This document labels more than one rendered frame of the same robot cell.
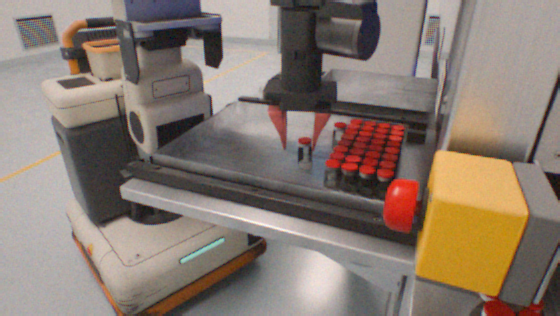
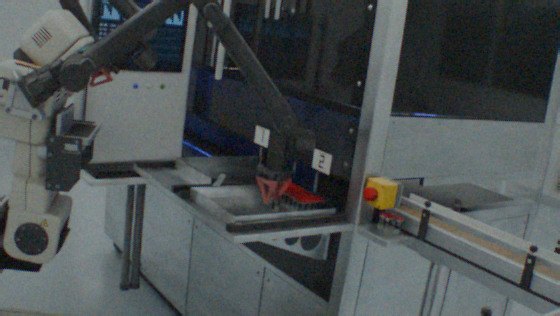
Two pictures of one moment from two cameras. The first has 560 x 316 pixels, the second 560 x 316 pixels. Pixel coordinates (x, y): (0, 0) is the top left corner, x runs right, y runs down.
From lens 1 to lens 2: 1.54 m
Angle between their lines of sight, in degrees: 57
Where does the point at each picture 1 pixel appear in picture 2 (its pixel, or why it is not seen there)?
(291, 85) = (280, 168)
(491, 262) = (393, 198)
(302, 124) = (233, 194)
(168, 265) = not seen: outside the picture
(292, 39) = (283, 148)
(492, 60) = (373, 152)
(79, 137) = not seen: outside the picture
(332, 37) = (304, 146)
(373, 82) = (205, 163)
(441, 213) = (386, 189)
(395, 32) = (168, 121)
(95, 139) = not seen: outside the picture
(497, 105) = (374, 163)
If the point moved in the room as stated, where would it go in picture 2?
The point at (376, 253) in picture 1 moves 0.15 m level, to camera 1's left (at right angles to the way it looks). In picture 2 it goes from (342, 225) to (316, 236)
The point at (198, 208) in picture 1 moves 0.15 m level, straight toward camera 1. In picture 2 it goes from (277, 232) to (331, 245)
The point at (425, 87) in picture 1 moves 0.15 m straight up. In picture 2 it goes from (236, 162) to (241, 122)
